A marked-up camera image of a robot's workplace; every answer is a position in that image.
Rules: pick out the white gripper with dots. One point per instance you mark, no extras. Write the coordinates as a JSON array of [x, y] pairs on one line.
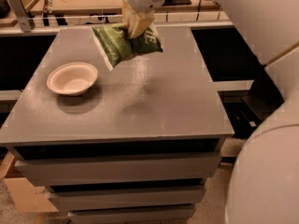
[[137, 21]]

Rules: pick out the white paper bowl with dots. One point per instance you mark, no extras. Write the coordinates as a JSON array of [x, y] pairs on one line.
[[72, 79]]

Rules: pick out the grey drawer cabinet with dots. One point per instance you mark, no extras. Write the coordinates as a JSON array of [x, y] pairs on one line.
[[138, 145]]

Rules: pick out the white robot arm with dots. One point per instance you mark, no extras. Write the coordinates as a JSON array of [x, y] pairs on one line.
[[264, 184]]

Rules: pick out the black office chair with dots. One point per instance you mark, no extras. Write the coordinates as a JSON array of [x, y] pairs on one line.
[[248, 111]]

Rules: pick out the left metal bracket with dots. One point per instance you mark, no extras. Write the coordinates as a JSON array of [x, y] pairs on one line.
[[24, 21]]

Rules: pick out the green jalapeno chip bag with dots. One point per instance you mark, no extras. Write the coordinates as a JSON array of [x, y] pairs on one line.
[[115, 46]]

